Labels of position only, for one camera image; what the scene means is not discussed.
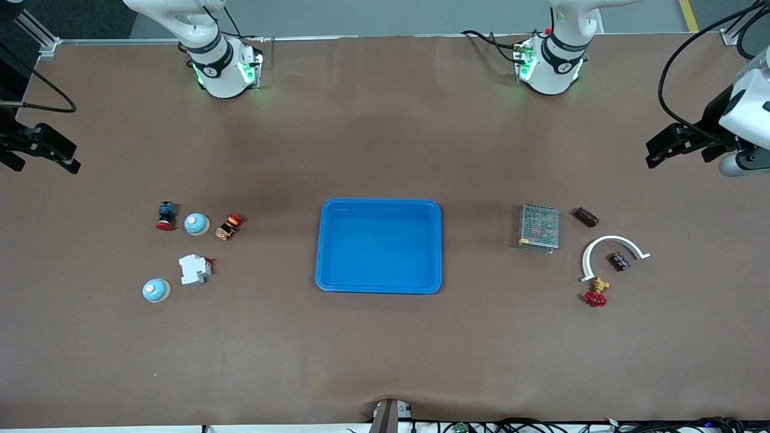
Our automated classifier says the black base cable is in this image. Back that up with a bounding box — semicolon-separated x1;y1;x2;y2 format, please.
461;29;533;66
202;6;265;43

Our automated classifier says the black right base cable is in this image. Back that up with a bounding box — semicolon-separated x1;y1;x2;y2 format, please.
202;6;265;43

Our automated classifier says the white curved pipe clamp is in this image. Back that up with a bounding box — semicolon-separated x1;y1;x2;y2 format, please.
580;235;651;283

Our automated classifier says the light blue dome bell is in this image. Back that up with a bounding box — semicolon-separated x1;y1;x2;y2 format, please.
142;278;172;304
183;212;211;237

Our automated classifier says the blue plastic tray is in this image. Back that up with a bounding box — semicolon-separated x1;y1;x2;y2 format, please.
315;198;443;295

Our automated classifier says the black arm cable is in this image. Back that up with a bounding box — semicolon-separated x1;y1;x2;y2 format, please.
659;3;770;145
0;57;78;114

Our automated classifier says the metal mesh power supply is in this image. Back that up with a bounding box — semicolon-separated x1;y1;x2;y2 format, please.
517;203;561;254

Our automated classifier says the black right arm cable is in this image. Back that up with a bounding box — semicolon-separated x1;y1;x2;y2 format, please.
0;57;78;114

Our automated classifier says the brown table cover sheet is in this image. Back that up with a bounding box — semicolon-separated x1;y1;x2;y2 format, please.
0;33;770;429

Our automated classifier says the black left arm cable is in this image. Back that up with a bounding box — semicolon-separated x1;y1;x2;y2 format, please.
659;3;770;145

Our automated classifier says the red yellow selector switch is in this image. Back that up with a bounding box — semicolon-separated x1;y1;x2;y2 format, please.
215;212;244;241

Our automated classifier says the black left base cable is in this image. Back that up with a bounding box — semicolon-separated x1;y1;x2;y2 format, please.
461;29;533;66

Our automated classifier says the brass valve red handwheel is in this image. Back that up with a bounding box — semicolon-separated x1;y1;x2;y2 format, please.
584;277;610;309

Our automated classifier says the red push button blue body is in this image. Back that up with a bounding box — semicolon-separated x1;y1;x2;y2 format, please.
156;201;179;232

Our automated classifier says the white circuit breaker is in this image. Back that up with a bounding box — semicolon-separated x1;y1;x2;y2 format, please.
178;254;215;286

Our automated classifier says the aluminium frame corner bracket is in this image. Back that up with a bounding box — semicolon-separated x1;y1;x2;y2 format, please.
721;0;770;46
18;9;63;62

